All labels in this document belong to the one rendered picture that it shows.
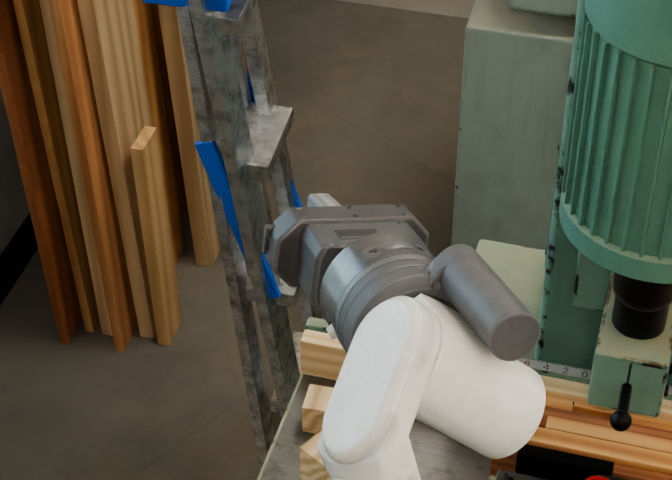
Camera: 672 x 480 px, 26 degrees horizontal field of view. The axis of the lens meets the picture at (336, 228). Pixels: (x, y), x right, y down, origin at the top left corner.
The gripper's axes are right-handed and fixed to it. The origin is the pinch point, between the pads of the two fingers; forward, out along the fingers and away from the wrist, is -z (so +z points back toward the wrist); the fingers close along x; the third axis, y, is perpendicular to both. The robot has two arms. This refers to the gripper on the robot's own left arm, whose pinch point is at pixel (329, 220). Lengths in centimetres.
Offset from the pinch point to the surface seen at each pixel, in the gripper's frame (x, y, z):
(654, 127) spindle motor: 25.8, 8.1, 1.9
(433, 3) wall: 119, -58, -248
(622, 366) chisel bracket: 33.6, -19.3, -6.2
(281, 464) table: 6.6, -37.9, -21.6
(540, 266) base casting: 50, -33, -53
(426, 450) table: 21.1, -35.8, -18.6
